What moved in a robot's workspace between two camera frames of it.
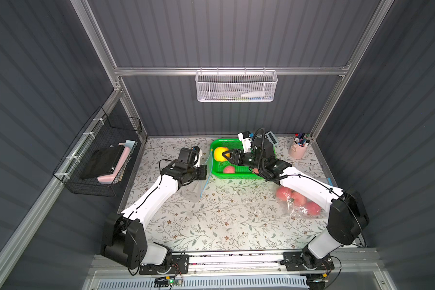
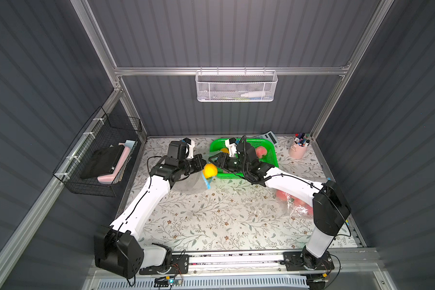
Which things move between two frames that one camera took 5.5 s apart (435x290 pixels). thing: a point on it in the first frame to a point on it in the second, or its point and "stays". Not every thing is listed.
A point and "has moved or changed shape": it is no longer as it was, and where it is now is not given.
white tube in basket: x=253 y=94 stays
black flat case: x=103 y=162 stays
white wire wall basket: x=236 y=86 stays
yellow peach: x=218 y=153 has moved or changed shape
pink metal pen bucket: x=298 y=152 stays
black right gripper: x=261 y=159 to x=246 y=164
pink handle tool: x=108 y=179 stays
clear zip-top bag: x=193 y=191 has moved or changed shape
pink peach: x=283 y=193 stays
